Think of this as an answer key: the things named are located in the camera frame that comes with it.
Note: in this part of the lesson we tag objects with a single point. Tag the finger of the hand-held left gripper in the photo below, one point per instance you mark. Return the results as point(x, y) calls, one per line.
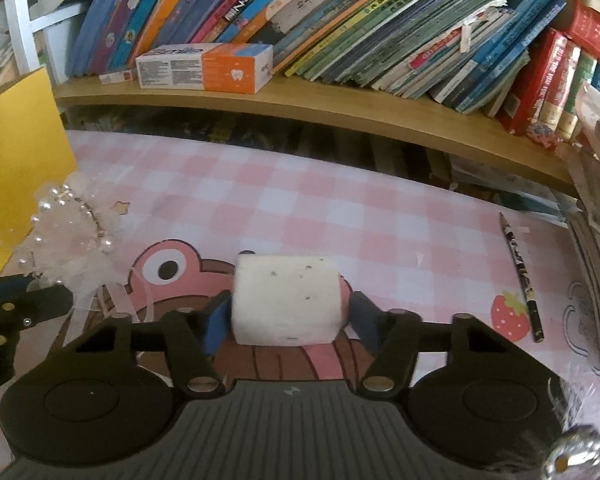
point(2, 281)
point(35, 307)

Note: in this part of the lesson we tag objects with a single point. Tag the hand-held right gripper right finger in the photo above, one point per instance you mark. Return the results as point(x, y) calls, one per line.
point(367, 322)

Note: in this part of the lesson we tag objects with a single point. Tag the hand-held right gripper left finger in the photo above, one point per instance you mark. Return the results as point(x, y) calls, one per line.
point(215, 325)

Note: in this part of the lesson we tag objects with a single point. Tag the white sponge block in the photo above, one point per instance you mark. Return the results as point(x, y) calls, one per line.
point(285, 300)

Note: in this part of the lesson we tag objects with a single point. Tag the pearl lace hair accessory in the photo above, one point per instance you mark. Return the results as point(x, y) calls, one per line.
point(75, 240)

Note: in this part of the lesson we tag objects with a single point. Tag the yellow cardboard box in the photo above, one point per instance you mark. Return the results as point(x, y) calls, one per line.
point(20, 160)

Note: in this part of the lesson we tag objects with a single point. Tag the pink printed desk mat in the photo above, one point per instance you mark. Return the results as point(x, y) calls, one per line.
point(330, 200)

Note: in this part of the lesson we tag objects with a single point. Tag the black patterned pencil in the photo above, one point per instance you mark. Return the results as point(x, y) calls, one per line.
point(522, 280)

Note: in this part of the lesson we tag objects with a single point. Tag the stack of booklets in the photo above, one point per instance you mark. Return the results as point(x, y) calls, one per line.
point(520, 190)

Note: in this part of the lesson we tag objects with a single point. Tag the small red white box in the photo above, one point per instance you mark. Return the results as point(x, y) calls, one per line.
point(116, 76)

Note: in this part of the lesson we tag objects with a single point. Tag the silver metal bell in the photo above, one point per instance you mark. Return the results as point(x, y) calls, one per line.
point(575, 452)

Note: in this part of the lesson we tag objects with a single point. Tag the pile of loose papers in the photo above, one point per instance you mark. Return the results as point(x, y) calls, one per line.
point(597, 235)

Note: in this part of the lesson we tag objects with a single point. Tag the white orange toothpaste box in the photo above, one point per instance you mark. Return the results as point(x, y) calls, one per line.
point(205, 67)

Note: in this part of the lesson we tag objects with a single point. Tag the row of leaning books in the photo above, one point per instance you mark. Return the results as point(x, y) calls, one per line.
point(380, 20)

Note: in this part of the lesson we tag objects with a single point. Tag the wooden bookshelf white frame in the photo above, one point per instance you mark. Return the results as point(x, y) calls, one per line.
point(330, 110)

